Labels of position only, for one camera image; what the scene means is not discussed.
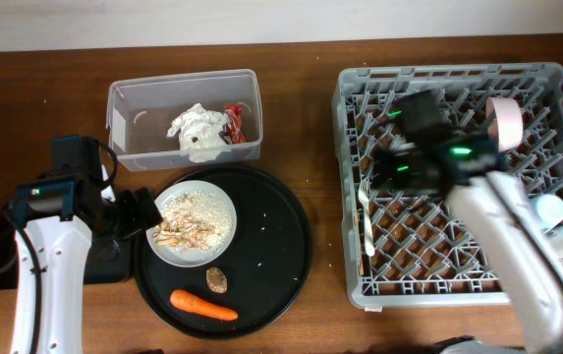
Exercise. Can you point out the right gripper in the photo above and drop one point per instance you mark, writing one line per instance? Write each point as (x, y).
(379, 164)

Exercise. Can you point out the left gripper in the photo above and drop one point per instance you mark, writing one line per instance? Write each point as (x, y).
(136, 220)

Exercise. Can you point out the white tissue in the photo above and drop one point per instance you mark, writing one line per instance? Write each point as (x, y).
(177, 125)
(204, 136)

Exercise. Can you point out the peanut shell scraps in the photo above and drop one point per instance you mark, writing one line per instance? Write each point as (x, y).
(184, 233)

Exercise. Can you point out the red snack wrapper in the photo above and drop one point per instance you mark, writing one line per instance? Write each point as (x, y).
(235, 115)

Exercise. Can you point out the grey dishwasher rack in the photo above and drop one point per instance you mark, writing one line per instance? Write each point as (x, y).
(424, 257)

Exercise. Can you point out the round black tray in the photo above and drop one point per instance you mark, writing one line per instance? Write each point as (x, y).
(266, 264)

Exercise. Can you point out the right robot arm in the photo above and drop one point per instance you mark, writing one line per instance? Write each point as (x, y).
(466, 169)

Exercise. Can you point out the orange carrot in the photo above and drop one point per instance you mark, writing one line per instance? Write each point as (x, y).
(190, 303)

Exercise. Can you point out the white plastic fork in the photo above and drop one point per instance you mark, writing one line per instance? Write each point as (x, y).
(363, 197)

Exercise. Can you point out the grey plate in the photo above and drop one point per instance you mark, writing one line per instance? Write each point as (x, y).
(190, 258)

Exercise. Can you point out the light blue cup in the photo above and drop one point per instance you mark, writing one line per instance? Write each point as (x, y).
(548, 210)

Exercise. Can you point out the wooden chopstick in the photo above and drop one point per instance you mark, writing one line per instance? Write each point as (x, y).
(359, 243)

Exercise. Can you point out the black rectangular tray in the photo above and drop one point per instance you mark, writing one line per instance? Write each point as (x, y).
(105, 264)

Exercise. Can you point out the pink bowl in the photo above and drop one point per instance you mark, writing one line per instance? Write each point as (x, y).
(506, 122)

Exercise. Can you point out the white rice pile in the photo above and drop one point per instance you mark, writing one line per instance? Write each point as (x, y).
(205, 207)

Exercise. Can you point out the clear plastic bin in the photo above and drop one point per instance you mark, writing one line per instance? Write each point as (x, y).
(140, 113)

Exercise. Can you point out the brown walnut shell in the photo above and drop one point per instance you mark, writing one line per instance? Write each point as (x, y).
(216, 280)

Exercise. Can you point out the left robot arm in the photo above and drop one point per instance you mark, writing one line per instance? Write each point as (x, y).
(56, 218)

